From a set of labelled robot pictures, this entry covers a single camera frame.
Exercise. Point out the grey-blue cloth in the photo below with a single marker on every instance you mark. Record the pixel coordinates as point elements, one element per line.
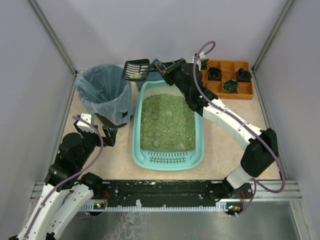
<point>152,76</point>

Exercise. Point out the orange wooden compartment tray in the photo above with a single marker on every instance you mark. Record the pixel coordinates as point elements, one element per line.
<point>229,69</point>

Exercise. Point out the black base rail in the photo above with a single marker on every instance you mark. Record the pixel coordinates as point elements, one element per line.
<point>185,196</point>

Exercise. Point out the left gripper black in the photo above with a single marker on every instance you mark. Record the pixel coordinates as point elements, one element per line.
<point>99,135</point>

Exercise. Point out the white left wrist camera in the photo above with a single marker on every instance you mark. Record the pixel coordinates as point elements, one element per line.
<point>84,126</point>

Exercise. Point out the black rolled item top-left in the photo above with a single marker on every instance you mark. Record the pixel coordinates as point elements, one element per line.
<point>203,65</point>

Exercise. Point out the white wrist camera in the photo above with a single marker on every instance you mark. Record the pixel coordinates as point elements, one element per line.
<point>199,58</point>
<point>84,126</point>

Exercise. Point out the black rolled item right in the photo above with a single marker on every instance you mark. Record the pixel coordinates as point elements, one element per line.
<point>243,75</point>

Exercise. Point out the teal plastic litter box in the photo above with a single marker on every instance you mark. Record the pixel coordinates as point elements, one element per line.
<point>165,161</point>

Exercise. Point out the black rolled item lower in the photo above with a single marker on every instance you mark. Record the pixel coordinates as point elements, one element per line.
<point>230,86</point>

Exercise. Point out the black litter scoop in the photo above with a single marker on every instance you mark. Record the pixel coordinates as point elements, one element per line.
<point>137,70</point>

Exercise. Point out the black rolled item middle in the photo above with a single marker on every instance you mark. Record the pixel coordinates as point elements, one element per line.
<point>214,74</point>

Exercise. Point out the green cat litter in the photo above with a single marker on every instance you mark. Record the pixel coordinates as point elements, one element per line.
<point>167,124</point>

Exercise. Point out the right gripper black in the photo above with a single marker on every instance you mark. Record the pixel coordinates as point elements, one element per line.
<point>170,74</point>

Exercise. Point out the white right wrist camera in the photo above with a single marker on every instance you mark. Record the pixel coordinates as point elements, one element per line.
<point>199,58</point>

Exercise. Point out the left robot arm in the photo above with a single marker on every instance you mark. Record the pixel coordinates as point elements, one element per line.
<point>57,185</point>

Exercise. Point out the translucent blue bin liner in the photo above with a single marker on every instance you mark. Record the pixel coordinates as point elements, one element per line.
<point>102,90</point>

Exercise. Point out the black trash bin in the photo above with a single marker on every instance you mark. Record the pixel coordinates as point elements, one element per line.
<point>106,122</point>

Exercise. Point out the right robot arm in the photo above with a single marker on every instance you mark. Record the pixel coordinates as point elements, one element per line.
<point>260,146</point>

